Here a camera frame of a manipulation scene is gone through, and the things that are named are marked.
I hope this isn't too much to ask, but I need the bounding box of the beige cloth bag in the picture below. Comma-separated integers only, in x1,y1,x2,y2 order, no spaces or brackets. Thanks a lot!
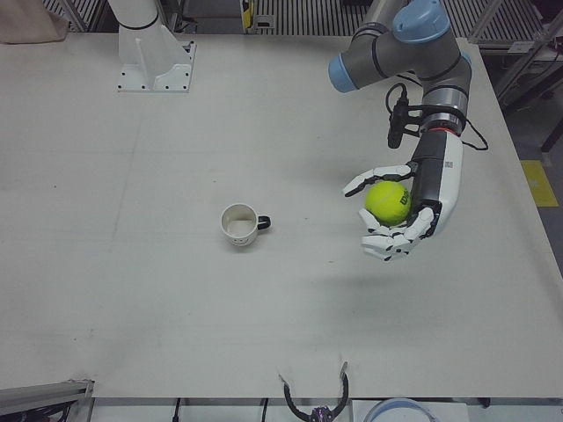
0,0,68,45

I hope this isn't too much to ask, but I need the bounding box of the blue white robot joint cap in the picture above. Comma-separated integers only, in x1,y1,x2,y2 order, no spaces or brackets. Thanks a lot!
363,397,431,422

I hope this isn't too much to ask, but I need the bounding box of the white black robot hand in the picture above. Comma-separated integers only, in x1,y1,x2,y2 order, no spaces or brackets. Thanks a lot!
342,130,465,265

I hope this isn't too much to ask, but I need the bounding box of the yellow tennis ball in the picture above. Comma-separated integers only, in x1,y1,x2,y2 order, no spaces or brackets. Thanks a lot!
364,180,413,227

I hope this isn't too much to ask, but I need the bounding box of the black curved cable bracket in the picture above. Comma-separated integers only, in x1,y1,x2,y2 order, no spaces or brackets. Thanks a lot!
278,360,351,422

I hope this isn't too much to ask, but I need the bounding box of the aluminium frame profile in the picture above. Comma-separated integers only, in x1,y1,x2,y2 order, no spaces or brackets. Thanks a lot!
0,377,95,418

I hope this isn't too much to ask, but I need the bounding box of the white mug black handle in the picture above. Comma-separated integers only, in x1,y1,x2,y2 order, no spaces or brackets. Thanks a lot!
220,202,273,250

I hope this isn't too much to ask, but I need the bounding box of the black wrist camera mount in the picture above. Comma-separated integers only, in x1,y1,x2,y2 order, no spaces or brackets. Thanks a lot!
386,98,426,149

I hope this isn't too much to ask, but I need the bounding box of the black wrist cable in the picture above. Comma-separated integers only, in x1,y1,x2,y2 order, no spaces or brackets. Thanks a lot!
459,114,490,151

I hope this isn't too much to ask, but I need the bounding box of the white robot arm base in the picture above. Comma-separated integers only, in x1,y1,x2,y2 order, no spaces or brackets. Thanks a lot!
107,0,197,94

